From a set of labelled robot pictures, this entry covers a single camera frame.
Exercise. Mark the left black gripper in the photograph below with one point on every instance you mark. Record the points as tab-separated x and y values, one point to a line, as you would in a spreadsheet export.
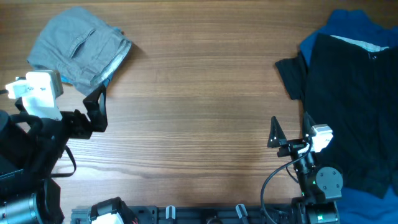
97	115

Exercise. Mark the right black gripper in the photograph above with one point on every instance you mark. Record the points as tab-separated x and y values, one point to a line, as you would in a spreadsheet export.
293	145

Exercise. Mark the grey cotton shorts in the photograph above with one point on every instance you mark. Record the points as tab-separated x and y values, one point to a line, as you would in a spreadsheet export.
81	46

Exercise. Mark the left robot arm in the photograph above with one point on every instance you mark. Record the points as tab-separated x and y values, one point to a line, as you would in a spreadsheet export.
30	148

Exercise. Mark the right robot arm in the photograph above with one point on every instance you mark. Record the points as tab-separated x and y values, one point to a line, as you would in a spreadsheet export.
320	185

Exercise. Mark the folded blue denim jeans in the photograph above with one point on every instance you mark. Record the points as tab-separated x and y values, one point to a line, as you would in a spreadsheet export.
110	76

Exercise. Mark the black garment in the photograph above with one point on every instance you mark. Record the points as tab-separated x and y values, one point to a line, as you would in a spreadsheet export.
354	91

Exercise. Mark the blue shirt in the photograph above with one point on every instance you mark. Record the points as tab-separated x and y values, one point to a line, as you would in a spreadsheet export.
358	206

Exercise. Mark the light grey garment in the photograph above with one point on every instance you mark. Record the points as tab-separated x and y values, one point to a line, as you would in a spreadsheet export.
365	45

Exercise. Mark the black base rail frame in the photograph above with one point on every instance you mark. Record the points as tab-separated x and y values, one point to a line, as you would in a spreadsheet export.
116	211

